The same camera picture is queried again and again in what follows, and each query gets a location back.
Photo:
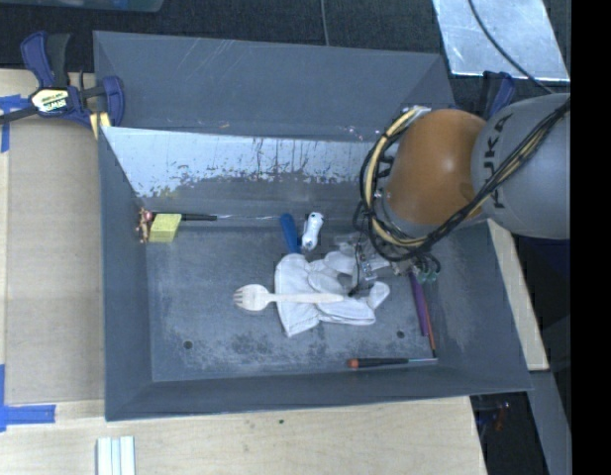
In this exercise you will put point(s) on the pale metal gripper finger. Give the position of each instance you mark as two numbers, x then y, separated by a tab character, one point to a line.
362	287
348	246

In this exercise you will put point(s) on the white and black toy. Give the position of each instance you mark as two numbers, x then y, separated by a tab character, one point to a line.
312	228

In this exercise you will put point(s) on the purple pen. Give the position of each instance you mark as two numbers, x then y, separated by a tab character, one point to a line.
419	305

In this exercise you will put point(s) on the white cloth glove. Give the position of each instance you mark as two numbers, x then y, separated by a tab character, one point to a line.
305	285

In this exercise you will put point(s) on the thin orange pencil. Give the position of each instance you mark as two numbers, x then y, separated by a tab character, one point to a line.
431	329

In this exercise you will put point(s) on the orange and black screwdriver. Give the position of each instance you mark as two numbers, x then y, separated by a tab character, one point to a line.
379	362

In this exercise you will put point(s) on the pale wooden fork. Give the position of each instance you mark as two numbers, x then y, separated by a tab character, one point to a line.
255	297

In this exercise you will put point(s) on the yellow sponge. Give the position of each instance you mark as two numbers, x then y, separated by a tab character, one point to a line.
165	228

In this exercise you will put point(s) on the grey metal bin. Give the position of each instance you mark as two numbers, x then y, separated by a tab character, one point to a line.
235	87

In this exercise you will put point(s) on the small red-brown toy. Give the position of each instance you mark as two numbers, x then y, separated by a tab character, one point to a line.
143	225

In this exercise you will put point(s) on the pale wood board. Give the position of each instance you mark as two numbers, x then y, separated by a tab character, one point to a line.
52	265

